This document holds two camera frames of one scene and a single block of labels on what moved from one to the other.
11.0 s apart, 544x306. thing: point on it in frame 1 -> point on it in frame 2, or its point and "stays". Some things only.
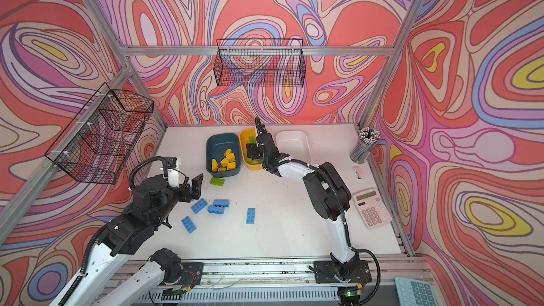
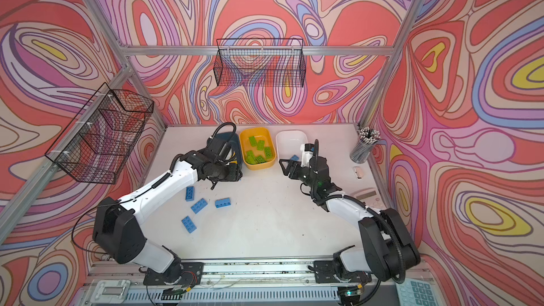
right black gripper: [251, 151] -> [292, 163]
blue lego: [188, 224] stays
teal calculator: [414, 292] stays
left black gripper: [197, 186] -> [235, 174]
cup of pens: [368, 137] stays
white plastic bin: [294, 144] stays
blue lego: [198, 205] stays
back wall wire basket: [261, 62] stays
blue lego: [215, 209] -> [223, 202]
